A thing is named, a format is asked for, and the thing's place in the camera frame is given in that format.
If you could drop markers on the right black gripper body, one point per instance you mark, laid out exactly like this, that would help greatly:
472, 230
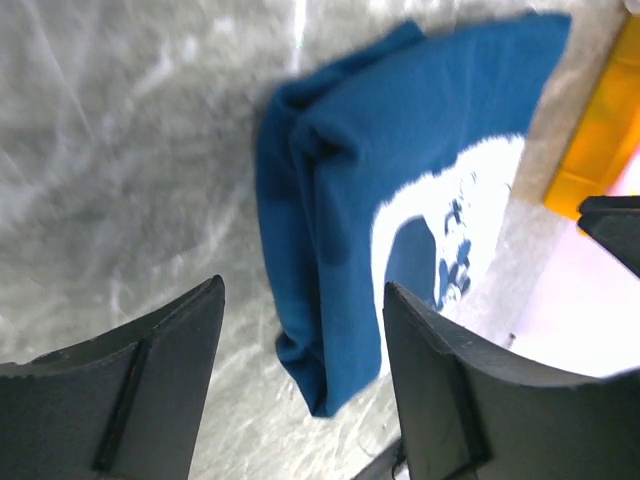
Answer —
614, 223

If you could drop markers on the dark blue t shirt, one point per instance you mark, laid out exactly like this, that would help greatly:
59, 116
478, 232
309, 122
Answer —
392, 164

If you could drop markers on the yellow plastic bin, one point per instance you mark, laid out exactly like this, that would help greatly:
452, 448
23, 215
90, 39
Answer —
608, 132

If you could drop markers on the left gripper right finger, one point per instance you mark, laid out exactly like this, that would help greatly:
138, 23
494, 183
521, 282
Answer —
470, 409

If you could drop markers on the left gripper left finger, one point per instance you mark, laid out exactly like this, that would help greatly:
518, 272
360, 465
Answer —
126, 404

